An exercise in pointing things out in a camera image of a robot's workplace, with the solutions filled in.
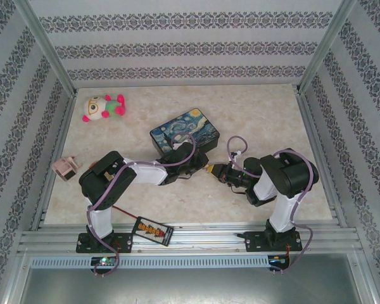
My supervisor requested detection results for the black abacus with orange beads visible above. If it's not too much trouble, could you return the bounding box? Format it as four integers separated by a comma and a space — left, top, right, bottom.
131, 216, 175, 247

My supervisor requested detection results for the thin red cable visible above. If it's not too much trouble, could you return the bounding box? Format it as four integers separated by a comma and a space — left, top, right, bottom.
111, 205, 139, 220

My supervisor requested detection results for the right aluminium side rail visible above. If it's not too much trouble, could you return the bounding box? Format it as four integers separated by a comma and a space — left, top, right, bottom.
294, 87, 348, 227

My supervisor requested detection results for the controller board with leds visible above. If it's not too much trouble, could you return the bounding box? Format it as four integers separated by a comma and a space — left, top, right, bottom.
268, 255, 291, 266
91, 256, 117, 267

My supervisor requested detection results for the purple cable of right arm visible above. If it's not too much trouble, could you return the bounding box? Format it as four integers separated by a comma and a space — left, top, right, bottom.
227, 135, 317, 276

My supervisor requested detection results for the left controller board with LEDs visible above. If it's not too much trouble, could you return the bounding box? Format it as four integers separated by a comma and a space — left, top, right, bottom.
91, 256, 117, 267

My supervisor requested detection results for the grey metal sheet panel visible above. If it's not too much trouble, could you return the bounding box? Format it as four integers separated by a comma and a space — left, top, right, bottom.
0, 251, 380, 304

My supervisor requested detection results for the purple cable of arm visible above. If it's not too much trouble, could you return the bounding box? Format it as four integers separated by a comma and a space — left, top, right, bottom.
85, 132, 197, 278
227, 135, 317, 276

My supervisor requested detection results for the left aluminium side rail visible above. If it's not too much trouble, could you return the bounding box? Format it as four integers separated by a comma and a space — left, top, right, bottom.
31, 90, 79, 229

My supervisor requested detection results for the right controller board with LEDs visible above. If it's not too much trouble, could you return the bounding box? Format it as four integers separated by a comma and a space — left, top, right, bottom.
268, 255, 291, 266

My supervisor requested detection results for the aluminium side rail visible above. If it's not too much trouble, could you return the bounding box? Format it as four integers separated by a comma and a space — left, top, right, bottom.
294, 87, 348, 227
31, 90, 79, 229

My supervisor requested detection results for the left aluminium corner post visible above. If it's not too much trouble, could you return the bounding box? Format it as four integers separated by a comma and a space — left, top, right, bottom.
12, 0, 79, 96

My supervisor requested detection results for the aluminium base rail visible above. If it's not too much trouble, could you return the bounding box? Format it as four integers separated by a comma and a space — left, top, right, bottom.
17, 221, 362, 254

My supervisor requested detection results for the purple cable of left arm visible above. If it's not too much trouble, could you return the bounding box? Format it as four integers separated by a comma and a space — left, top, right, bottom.
85, 132, 197, 278

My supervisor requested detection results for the grey slotted cable duct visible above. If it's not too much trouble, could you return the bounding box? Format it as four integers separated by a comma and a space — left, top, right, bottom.
30, 255, 270, 269

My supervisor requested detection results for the aluminium corner post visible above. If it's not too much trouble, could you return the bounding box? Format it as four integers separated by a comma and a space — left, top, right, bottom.
297, 0, 358, 94
12, 0, 79, 96

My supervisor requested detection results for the starry night tin box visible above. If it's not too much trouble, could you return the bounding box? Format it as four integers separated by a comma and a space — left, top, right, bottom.
149, 107, 222, 158

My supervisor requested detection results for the pink and black plastic gadget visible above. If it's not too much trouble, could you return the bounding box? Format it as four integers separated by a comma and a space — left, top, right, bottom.
51, 155, 84, 182

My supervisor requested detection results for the right aluminium corner post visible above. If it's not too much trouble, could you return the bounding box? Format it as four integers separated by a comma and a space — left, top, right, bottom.
297, 0, 358, 94

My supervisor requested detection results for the white pink green plush toy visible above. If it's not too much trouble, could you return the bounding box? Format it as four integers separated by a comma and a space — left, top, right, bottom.
81, 94, 127, 124

